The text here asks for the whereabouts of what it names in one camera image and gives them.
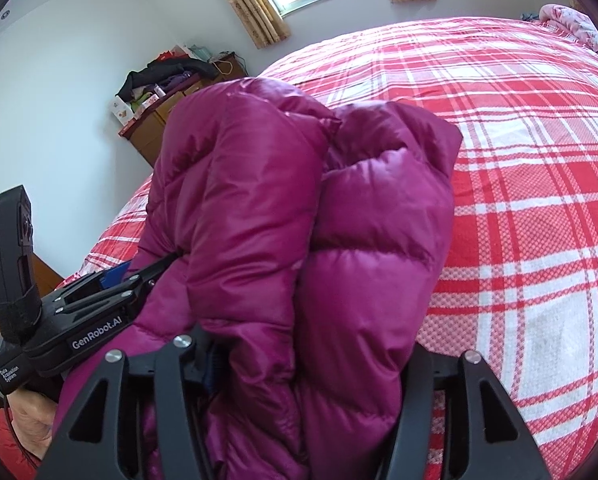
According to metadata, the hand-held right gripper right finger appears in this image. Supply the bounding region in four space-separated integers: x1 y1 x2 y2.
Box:
379 344 552 480

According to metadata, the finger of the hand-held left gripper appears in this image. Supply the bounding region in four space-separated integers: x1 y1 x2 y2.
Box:
54 251 182 317
59 261 132 297

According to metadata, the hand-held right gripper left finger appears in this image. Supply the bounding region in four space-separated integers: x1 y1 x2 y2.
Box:
36 326 221 480

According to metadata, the magenta down jacket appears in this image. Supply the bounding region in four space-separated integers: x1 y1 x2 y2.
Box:
54 77 464 480

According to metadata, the person's red sleeved left forearm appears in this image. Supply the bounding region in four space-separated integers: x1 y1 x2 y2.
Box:
0 407 40 480

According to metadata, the person's left hand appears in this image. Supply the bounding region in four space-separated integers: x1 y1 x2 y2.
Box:
6 389 58 462

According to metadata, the wooden bedside cabinet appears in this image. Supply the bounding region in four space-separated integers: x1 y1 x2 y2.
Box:
119 52 246 170

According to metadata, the white printed box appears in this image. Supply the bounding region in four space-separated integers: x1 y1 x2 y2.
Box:
110 97 136 127

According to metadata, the black clothing pile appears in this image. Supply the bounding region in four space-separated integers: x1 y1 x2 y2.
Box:
116 57 216 103

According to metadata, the red plaid bed sheet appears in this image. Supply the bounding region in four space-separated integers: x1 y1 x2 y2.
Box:
61 16 598 480

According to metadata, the pink floral quilt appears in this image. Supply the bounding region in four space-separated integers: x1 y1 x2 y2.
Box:
536 4 598 57

